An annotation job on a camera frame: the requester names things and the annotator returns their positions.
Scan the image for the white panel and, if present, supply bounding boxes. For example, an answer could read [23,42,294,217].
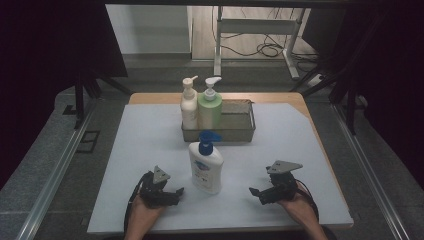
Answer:
[104,4,194,56]

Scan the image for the person's left hand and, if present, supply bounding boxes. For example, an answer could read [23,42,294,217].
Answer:
[127,194,168,234]

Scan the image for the metal mesh basket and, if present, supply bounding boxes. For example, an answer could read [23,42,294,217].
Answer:
[180,98,257,143]

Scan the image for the white bottle with blue pump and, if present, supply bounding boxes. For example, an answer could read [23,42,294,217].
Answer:
[188,130,225,196]

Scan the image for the white desk frame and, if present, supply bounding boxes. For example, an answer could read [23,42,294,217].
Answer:
[213,5,306,81]

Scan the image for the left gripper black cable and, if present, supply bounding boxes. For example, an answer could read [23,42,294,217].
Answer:
[123,171,152,234]

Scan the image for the pale blue table mat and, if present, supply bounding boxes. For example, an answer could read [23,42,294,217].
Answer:
[87,102,354,234]

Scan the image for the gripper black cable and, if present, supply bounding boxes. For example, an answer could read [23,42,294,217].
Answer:
[294,179,320,224]
[123,171,152,234]

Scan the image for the black floor cables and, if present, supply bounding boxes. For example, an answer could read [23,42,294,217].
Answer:
[219,8,323,66]

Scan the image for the green bottle with white pump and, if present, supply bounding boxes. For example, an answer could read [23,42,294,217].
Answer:
[197,76,224,131]

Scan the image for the cream pump bottle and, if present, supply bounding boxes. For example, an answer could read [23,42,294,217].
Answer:
[179,75,200,131]

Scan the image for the person's right hand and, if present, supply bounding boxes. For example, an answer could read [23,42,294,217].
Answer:
[275,185,318,228]

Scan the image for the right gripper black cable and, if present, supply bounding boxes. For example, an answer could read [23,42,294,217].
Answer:
[294,179,320,224]

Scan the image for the wooden table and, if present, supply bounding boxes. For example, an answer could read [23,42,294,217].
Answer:
[87,92,355,235]

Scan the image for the black metal stand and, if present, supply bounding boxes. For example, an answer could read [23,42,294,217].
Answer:
[289,59,368,136]
[73,70,134,130]

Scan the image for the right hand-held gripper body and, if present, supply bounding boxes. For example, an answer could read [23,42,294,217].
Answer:
[259,160,304,205]

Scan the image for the black curtain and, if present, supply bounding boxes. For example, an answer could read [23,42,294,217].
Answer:
[301,0,424,188]
[0,0,128,192]

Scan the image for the aluminium rail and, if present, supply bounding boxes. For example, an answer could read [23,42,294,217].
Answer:
[15,99,98,240]
[330,102,410,240]

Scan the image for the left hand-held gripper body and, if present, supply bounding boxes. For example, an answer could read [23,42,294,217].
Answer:
[138,165,173,210]

